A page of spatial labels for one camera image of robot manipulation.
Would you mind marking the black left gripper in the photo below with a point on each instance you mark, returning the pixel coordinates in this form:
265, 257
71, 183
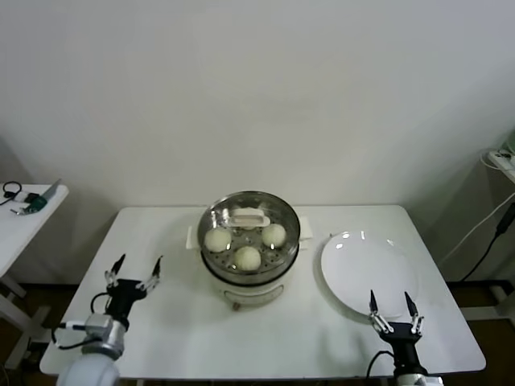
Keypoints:
122, 291

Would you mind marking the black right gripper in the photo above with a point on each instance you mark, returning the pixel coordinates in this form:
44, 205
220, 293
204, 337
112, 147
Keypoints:
402, 335

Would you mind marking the white steamed baozi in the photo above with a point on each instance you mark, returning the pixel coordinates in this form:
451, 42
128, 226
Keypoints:
246, 258
247, 212
217, 240
274, 236

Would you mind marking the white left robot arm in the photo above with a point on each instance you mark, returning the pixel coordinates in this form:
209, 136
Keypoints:
88, 370

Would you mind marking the stainless steel steamer basket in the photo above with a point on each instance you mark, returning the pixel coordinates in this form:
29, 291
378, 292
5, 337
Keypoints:
249, 277

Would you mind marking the white round plate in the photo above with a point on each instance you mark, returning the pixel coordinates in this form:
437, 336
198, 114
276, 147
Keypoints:
362, 269

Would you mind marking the white electric cooker base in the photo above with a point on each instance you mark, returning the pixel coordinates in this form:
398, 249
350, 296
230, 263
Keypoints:
249, 291

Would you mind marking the white side table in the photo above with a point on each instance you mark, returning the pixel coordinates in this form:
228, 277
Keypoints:
24, 233

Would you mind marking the grey metal blade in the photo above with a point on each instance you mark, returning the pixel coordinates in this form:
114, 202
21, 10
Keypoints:
51, 190

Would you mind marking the green hand tool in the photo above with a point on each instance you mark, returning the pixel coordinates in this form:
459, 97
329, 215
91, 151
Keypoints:
35, 202

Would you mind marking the small white roll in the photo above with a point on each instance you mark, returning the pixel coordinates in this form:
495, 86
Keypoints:
20, 197

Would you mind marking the white power strip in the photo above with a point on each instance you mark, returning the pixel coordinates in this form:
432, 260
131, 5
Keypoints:
505, 158

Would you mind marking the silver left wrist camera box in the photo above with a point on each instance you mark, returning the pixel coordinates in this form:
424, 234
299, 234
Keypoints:
98, 326

